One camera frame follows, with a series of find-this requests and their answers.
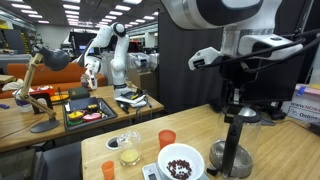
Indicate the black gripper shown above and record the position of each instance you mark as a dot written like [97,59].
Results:
[261,88]

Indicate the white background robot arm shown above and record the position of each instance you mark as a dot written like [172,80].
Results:
[117,64]

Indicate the white robot arm foreground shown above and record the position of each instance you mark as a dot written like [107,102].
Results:
[248,32]

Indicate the cardboard box with label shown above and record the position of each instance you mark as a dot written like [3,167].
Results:
[305,104]

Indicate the black partition panel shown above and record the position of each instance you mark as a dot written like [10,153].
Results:
[186,63]

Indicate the tall orange plastic cup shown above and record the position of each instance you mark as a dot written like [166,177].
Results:
[166,137]

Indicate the white bowl of red beans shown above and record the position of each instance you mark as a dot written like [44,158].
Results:
[180,162]

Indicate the white digital kitchen scale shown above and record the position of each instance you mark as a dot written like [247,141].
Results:
[152,172]

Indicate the glass jar with yellow liquid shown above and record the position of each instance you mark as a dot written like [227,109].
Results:
[129,146]

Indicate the white rimmed black cup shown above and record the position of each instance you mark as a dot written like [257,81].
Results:
[112,143]

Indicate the small orange plastic cup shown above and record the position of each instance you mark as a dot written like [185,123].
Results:
[108,170]

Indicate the black tray with toy food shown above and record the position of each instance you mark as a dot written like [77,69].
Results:
[85,112]

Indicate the orange sofa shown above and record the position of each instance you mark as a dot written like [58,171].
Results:
[64,79]

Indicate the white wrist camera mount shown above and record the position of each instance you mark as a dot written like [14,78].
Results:
[267,47]

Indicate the glass kettle with black handle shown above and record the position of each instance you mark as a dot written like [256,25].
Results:
[233,150]

